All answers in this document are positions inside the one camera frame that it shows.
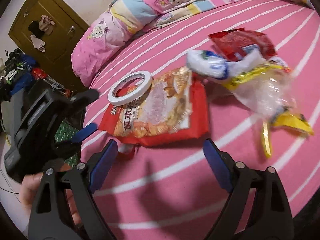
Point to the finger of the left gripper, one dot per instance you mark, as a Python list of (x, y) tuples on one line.
[(84, 133), (83, 99)]

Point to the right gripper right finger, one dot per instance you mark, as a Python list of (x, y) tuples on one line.
[(218, 162)]

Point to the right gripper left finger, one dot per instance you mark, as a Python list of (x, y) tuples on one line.
[(100, 164)]

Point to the red orange snack bag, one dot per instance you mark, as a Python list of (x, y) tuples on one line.
[(174, 108)]

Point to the clear yellow plastic bag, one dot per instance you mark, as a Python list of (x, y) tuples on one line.
[(266, 90)]

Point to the white blue wrapper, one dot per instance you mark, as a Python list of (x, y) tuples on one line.
[(209, 64)]

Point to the small red wrapper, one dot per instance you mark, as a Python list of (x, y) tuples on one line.
[(235, 44)]

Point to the brown wooden door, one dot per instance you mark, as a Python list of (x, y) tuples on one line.
[(70, 27)]

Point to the pink striped bed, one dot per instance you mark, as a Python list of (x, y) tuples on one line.
[(169, 191)]

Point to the white tape roll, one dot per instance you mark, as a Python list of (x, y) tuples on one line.
[(130, 88)]

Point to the cluttered clothes shelf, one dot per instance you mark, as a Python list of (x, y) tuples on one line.
[(20, 71)]

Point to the clothes hanging on door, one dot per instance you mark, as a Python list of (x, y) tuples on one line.
[(38, 29)]

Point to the colourful striped cartoon quilt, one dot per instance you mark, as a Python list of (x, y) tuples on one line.
[(124, 19)]

